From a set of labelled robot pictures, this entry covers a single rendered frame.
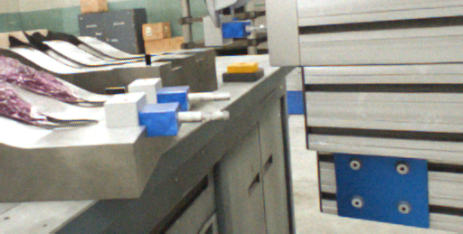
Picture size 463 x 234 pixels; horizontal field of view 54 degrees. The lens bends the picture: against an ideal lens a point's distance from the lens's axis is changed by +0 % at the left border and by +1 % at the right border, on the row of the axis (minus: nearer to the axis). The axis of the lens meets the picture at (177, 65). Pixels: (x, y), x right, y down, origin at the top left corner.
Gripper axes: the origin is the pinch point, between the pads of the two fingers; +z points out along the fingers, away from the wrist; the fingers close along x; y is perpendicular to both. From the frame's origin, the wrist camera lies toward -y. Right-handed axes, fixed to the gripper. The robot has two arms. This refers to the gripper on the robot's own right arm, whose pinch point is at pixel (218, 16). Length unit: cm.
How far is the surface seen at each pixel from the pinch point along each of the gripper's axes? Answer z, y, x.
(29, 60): 4, 6, -61
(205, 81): 11.9, 24.0, -33.4
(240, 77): 13.7, 20.7, -18.3
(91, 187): 14, 48, -76
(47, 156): 10, 45, -78
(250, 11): 3, -200, 281
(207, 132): 17, 37, -48
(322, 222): 95, -12, 71
